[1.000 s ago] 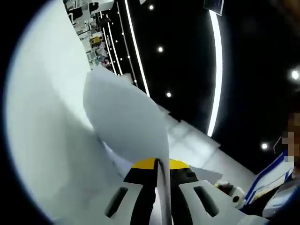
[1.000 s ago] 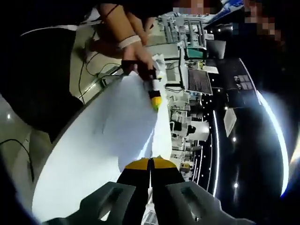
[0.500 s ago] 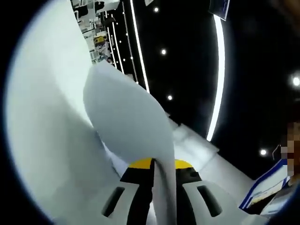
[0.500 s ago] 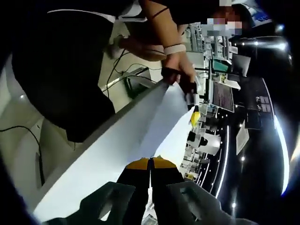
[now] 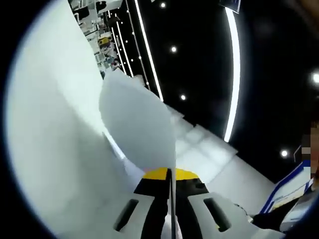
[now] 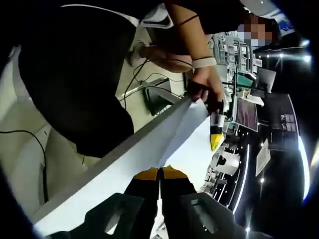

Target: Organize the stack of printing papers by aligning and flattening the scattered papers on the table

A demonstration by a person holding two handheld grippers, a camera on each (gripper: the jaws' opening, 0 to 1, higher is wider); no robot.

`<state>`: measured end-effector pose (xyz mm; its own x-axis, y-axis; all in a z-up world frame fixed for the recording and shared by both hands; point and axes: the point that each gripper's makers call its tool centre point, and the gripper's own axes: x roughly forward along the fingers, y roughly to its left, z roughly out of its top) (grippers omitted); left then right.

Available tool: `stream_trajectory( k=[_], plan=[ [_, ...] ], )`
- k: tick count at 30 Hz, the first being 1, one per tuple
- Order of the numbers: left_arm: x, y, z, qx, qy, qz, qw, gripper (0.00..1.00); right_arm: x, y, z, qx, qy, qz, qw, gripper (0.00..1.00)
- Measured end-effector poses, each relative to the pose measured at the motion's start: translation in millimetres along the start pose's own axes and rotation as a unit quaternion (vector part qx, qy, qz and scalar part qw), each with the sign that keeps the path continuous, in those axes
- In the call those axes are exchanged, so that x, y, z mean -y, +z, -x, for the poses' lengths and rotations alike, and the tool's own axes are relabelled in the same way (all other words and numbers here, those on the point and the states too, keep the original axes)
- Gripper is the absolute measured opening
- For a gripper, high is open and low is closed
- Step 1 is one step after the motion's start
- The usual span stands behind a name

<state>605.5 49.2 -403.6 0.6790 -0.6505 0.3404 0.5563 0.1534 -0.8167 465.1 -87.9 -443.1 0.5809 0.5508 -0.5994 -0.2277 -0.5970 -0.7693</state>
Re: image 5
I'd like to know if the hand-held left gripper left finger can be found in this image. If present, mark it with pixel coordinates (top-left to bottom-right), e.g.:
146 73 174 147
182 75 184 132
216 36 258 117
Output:
99 167 171 239

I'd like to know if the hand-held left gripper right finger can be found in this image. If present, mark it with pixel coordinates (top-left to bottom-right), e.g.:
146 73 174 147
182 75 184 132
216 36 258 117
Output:
175 168 285 239

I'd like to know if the stack of white printing papers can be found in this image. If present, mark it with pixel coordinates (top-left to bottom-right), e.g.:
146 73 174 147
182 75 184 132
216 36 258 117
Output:
98 69 179 239

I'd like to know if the white chest-worn device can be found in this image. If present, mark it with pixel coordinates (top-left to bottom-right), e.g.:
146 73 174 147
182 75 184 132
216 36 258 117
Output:
280 194 316 234

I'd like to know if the white table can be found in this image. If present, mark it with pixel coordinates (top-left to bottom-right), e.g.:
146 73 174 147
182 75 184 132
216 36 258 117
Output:
4 0 150 239

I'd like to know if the blue bordered wall poster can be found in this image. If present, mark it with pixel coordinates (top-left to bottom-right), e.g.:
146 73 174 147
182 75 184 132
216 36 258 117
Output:
259 159 315 215

